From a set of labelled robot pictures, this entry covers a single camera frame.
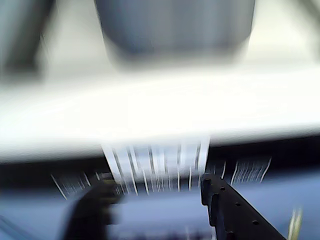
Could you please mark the gray sink basin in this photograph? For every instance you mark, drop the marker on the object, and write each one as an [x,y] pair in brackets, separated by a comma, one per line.
[70,50]

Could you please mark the blue toy kitchen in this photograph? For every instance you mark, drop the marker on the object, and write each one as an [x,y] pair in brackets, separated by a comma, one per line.
[160,110]

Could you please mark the blue dishwasher door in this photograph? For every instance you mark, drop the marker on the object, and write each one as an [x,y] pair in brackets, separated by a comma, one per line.
[160,215]

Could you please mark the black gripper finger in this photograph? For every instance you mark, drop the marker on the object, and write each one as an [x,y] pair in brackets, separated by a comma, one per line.
[235,215]
[87,215]

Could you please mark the gray pot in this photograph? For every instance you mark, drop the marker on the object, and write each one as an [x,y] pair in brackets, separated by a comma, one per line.
[175,27]

